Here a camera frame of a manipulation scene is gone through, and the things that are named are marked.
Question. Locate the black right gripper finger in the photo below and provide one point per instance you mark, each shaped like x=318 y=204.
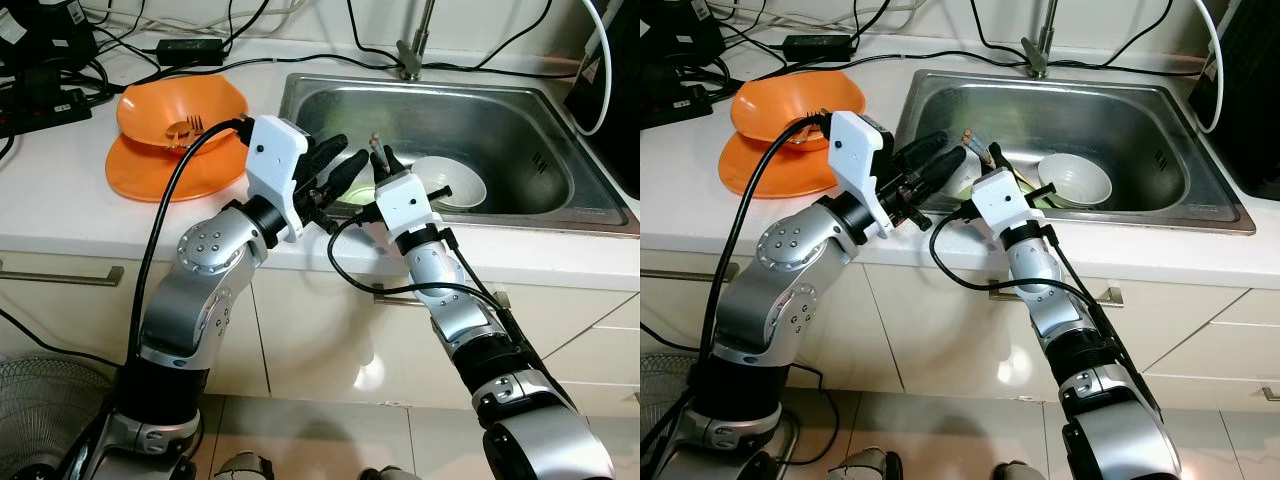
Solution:
x=999 y=158
x=378 y=168
x=392 y=162
x=979 y=165

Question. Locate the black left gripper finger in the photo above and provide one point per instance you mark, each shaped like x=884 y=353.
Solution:
x=922 y=148
x=944 y=170
x=350 y=172
x=328 y=150

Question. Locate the orange plastic bowl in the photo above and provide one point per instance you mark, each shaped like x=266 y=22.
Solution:
x=150 y=105
x=770 y=100

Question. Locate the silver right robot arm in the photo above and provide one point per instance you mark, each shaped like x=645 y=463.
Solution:
x=455 y=300
x=1050 y=300

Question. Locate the white bowl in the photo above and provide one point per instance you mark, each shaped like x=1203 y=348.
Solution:
x=1080 y=180
x=460 y=185

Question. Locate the stainless steel sink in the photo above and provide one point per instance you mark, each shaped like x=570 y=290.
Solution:
x=520 y=130
x=1150 y=130

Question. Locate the steel faucet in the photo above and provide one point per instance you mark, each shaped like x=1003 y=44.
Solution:
x=1037 y=58
x=412 y=60

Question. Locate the metal fork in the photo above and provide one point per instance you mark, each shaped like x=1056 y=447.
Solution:
x=185 y=128
x=798 y=135

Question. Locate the black power adapter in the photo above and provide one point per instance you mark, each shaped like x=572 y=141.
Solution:
x=817 y=47
x=190 y=52

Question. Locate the white sink base cabinet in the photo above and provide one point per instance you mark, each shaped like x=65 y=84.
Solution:
x=320 y=350
x=920 y=340

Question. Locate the orange plastic plate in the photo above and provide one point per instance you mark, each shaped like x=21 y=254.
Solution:
x=750 y=175
x=140 y=180

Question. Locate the black countertop appliance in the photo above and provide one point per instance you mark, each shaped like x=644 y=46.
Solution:
x=1250 y=100
x=620 y=100

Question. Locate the black power strip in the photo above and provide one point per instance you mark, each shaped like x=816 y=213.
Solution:
x=45 y=108
x=680 y=103

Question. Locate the black electronic device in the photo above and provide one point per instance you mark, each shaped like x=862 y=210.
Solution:
x=45 y=40
x=690 y=35

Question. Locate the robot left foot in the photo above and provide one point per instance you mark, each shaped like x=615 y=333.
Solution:
x=240 y=468
x=862 y=466

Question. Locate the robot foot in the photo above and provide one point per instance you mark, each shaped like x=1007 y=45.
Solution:
x=385 y=473
x=1008 y=472
x=862 y=466
x=240 y=468

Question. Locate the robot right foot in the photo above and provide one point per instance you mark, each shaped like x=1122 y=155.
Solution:
x=1008 y=472
x=385 y=473

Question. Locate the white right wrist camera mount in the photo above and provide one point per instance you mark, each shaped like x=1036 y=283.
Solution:
x=1000 y=200
x=405 y=205

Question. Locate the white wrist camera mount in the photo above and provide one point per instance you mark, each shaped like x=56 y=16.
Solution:
x=1000 y=200
x=858 y=160
x=275 y=165
x=405 y=205

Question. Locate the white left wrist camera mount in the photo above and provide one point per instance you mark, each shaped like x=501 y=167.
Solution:
x=275 y=165
x=858 y=160

